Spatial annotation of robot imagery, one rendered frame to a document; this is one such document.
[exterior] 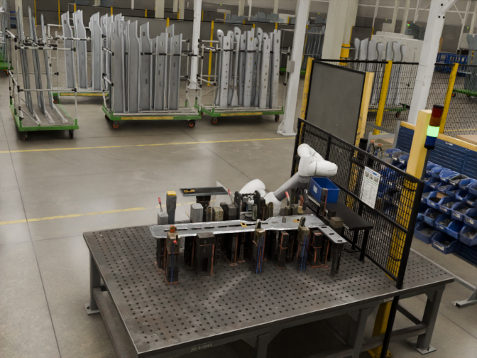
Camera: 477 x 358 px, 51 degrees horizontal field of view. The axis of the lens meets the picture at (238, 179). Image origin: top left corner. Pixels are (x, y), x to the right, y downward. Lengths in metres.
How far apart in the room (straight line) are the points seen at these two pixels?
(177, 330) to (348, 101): 3.79
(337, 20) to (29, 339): 9.08
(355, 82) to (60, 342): 4.08
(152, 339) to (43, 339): 1.44
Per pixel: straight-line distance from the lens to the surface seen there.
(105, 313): 4.16
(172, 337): 3.14
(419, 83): 8.08
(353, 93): 6.05
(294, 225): 3.93
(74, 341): 4.30
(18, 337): 4.42
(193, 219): 3.82
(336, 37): 11.48
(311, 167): 3.82
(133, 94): 10.46
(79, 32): 12.92
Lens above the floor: 2.59
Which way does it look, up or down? 19 degrees down
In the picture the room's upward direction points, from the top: 5 degrees clockwise
